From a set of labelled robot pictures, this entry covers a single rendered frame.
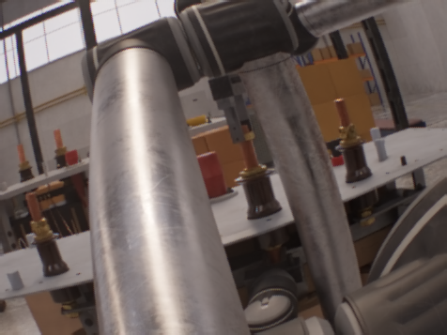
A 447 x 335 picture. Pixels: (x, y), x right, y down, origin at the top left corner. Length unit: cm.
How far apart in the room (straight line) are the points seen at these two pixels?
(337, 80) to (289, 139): 547
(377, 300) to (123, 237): 28
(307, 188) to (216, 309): 69
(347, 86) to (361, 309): 630
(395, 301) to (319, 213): 83
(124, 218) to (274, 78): 57
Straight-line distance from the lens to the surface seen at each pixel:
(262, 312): 127
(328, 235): 120
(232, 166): 634
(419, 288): 37
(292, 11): 150
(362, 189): 154
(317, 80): 650
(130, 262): 55
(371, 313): 37
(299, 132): 114
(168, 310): 49
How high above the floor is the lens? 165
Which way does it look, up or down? 6 degrees down
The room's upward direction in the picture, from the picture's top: 16 degrees counter-clockwise
